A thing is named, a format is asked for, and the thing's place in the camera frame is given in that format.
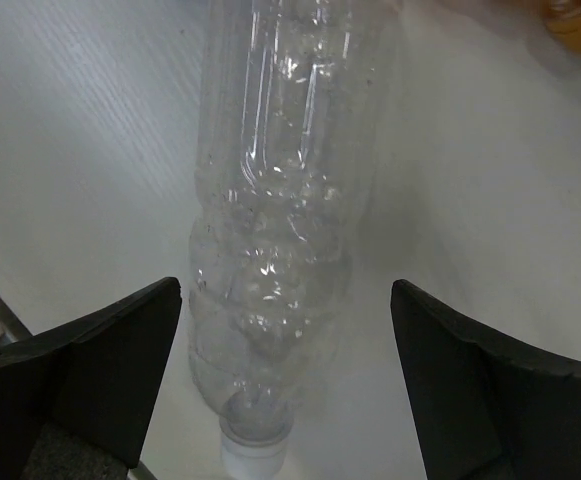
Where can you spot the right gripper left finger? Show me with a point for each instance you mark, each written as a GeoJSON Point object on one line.
{"type": "Point", "coordinates": [76, 401]}

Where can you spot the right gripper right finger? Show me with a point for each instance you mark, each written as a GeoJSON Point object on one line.
{"type": "Point", "coordinates": [485, 405]}

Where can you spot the clear unlabelled plastic bottle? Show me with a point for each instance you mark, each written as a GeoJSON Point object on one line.
{"type": "Point", "coordinates": [292, 96]}

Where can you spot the orange juice bottle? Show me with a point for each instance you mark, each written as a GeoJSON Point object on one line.
{"type": "Point", "coordinates": [563, 20]}

